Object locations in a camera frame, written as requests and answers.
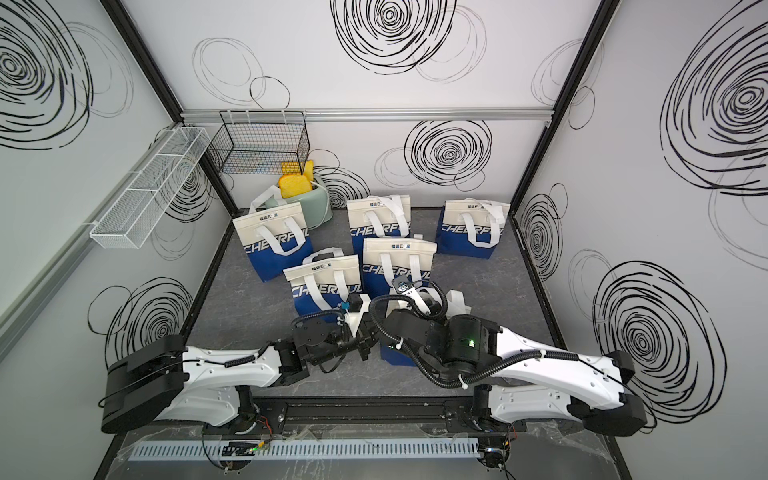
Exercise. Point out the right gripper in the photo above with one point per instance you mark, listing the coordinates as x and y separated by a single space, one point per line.
435 313

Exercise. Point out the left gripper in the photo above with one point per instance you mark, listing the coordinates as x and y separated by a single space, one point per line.
364 337

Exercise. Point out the takeout bag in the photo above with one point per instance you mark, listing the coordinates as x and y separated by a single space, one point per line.
324 280
384 259
471 227
455 306
377 217
274 239

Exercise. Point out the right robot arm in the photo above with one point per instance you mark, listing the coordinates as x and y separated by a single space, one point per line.
518 379

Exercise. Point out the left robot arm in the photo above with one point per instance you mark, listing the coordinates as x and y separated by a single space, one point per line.
169 380

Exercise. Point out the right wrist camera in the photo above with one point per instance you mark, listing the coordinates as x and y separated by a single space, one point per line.
403 286

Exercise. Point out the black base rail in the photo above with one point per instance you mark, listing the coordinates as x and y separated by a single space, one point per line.
453 414

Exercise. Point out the grey cable duct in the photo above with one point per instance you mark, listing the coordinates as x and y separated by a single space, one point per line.
306 449

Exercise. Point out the black wire basket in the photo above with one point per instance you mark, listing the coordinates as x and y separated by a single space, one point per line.
270 142

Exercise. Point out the white wire shelf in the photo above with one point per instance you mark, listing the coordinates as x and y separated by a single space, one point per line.
130 219

